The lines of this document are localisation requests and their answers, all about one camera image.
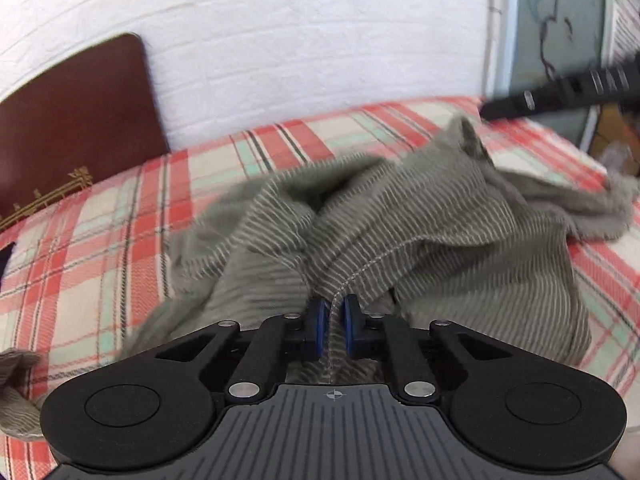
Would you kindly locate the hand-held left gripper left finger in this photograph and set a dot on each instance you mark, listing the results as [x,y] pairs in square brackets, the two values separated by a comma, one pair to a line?
[316,329]

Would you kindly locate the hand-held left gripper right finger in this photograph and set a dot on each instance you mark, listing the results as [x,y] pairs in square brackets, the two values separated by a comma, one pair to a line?
[350,329]

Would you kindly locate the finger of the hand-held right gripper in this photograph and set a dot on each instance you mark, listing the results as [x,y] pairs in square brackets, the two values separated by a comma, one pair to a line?
[525,101]

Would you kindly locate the green checked shirt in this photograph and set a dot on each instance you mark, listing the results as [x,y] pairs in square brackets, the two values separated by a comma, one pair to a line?
[430,230]

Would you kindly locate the glass door with cartoon drawing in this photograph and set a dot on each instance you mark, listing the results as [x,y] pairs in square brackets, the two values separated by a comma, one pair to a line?
[550,20]

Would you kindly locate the red plaid blanket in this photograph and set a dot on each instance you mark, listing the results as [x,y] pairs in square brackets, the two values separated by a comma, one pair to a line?
[100,240]

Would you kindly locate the brown folding table board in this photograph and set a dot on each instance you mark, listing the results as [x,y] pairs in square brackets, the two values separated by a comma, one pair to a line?
[75,125]

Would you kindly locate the black smartphone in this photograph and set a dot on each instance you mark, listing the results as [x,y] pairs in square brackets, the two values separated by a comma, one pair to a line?
[5,262]

